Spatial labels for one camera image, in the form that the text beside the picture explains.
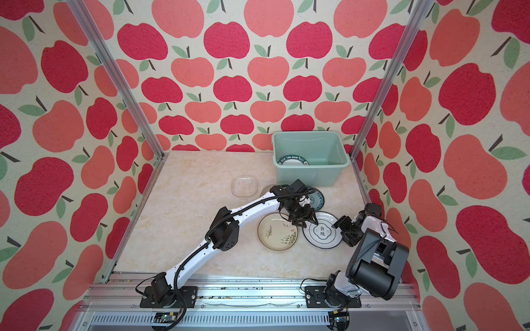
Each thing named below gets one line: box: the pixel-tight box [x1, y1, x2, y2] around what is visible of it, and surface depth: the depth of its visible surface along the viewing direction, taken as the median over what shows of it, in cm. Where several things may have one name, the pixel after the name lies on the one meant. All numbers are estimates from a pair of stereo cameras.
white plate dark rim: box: [277, 154, 310, 166], surface depth 117 cm
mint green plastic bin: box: [271, 131, 351, 187], surface depth 112 cm
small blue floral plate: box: [307, 186, 326, 212], surface depth 102 cm
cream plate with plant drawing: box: [257, 212, 299, 252], surface depth 91 cm
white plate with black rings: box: [302, 211, 343, 250], surface depth 91 cm
